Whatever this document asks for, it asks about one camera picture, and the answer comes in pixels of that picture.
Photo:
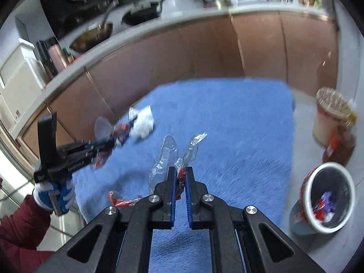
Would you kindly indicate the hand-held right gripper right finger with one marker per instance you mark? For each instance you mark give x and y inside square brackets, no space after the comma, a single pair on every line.
[190,207]

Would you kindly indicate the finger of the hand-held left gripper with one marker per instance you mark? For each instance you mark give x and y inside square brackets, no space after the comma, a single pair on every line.
[99,154]
[96,144]

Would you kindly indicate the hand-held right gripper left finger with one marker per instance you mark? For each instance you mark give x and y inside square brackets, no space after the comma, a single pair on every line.
[172,204]

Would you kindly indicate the clear wrapper red blue print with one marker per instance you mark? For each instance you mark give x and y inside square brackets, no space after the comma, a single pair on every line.
[121,133]

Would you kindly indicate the clear plastic wrapper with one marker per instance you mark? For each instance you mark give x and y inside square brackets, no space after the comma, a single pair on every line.
[165,156]

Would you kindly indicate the purple plastic wrapper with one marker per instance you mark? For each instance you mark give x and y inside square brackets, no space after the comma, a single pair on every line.
[327,198]

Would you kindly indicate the white trash bin black liner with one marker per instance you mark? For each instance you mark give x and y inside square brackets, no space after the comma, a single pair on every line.
[338,182]

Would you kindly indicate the person's left forearm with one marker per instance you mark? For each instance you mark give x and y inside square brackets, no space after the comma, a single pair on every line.
[20,233]

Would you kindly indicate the person's left hand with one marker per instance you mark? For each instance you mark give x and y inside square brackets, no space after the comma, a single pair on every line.
[65,190]

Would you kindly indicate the red plastic wrapper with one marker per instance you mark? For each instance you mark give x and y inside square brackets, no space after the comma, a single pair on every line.
[122,202]

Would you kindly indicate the white crumpled wrapper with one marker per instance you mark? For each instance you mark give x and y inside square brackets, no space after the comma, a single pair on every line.
[143,123]

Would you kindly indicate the white appliance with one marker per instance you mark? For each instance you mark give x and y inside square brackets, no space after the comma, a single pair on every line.
[17,76]

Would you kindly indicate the black box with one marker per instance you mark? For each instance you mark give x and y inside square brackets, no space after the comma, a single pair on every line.
[47,59]

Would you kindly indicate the pink thermos bottle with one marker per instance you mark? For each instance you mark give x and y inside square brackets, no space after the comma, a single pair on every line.
[57,58]

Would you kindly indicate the blue towel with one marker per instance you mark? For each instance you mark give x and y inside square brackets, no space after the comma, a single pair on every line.
[241,136]

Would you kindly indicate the brass wok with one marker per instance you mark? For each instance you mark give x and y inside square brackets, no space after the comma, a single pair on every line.
[91,37]

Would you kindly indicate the brown kitchen cabinets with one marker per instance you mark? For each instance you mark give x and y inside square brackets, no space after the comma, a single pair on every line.
[170,54]

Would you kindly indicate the white kitchen countertop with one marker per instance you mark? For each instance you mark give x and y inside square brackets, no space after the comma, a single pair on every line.
[148,27]

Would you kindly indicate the black wok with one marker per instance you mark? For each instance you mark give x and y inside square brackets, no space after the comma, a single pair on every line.
[140,15]

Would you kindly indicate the amber bottle red label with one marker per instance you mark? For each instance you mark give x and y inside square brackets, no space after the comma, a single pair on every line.
[339,148]

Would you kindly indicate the wicker waste basket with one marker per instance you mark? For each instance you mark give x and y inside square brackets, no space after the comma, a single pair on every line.
[330,105]

